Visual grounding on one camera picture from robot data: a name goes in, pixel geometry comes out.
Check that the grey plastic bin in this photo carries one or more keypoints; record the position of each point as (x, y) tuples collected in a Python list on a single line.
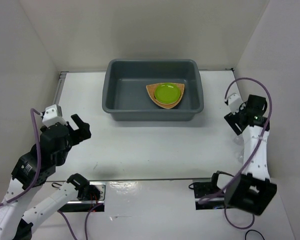
[(126, 98)]

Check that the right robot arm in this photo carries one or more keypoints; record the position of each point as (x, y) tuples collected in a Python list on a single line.
[(252, 190)]

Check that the clear plastic cup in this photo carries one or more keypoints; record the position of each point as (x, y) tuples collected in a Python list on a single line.
[(240, 156), (239, 140)]

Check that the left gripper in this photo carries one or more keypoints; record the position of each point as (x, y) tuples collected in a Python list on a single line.
[(83, 132)]

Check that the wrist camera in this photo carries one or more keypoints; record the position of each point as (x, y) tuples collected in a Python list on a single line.
[(53, 115), (235, 103)]

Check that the green plastic plate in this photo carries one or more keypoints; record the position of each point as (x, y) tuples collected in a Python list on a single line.
[(167, 93)]

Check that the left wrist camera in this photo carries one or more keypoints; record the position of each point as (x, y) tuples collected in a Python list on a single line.
[(53, 115)]

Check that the orange woven triangular basket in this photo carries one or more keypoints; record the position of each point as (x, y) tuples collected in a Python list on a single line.
[(151, 89)]

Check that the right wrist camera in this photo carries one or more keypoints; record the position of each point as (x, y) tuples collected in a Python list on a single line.
[(235, 103)]

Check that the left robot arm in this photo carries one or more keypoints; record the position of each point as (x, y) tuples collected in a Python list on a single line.
[(51, 148)]

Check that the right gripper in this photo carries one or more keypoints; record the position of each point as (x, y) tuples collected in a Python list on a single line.
[(232, 119)]

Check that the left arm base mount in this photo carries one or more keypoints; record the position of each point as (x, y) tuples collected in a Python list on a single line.
[(94, 196)]

